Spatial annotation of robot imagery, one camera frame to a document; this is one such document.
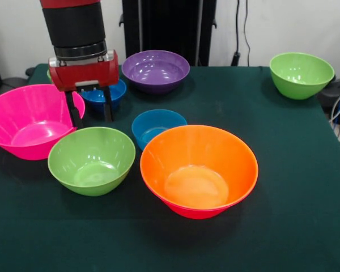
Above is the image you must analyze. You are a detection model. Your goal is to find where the purple plastic bowl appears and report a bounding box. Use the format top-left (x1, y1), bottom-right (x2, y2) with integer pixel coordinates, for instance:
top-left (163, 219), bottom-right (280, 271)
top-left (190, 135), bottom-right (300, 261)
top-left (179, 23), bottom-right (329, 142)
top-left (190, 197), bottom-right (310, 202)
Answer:
top-left (121, 50), bottom-right (190, 95)

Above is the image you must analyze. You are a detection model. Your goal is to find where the dark green table cloth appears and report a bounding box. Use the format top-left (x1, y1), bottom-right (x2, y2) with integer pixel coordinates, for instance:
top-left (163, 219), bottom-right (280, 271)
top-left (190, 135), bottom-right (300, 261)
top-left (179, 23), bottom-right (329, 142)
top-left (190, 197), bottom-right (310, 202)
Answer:
top-left (0, 63), bottom-right (340, 272)

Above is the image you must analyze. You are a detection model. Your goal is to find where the black pedestal leg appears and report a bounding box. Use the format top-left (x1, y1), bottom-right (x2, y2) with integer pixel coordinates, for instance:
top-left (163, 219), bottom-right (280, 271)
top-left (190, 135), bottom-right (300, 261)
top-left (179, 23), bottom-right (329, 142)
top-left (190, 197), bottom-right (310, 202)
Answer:
top-left (317, 79), bottom-right (340, 125)
top-left (0, 66), bottom-right (36, 88)

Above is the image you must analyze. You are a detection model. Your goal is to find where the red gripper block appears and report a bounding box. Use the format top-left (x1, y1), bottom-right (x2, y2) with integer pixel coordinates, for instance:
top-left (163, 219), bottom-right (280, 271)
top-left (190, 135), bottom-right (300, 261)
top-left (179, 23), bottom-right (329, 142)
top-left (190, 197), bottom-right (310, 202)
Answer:
top-left (48, 49), bottom-right (120, 129)

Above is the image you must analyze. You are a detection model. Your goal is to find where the green plastic bowl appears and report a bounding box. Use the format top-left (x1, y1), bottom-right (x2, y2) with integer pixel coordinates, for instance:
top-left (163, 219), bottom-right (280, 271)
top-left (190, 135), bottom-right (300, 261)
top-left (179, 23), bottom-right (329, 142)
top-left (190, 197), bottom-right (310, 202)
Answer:
top-left (47, 126), bottom-right (137, 197)
top-left (269, 52), bottom-right (335, 100)

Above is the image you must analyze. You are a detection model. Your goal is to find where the orange plastic bowl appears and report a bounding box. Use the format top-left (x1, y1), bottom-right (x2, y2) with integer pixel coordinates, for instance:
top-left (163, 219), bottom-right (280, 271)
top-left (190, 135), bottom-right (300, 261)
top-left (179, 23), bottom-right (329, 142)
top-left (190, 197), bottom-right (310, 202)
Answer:
top-left (139, 124), bottom-right (259, 211)

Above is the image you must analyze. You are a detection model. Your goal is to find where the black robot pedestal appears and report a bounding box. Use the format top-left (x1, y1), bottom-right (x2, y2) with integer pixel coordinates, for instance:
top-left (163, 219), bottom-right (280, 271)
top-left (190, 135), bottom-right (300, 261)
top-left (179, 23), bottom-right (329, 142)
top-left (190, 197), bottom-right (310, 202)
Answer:
top-left (118, 0), bottom-right (218, 66)

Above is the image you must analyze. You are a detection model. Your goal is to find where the light blue plastic bowl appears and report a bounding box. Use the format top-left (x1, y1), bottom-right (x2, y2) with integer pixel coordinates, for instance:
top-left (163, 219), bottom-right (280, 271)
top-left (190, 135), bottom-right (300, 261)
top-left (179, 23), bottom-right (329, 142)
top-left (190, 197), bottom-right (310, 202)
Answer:
top-left (131, 109), bottom-right (188, 151)

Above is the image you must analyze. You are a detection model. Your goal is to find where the pink plastic bowl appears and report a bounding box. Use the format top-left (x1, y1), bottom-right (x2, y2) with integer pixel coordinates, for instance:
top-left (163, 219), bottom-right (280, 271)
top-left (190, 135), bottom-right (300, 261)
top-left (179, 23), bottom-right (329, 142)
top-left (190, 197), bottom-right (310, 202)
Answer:
top-left (143, 175), bottom-right (244, 220)
top-left (0, 84), bottom-right (86, 161)

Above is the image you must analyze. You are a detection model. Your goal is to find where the black wall cable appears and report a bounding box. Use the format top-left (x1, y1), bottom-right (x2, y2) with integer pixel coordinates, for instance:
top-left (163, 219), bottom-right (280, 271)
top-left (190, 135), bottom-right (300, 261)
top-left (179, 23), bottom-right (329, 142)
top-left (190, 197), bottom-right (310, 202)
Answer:
top-left (231, 0), bottom-right (250, 67)

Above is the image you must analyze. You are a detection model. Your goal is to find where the dark blue plastic bowl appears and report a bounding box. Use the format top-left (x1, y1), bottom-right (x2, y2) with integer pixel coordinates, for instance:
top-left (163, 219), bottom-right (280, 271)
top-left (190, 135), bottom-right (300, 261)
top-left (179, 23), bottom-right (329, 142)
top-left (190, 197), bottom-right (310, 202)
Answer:
top-left (80, 79), bottom-right (128, 113)

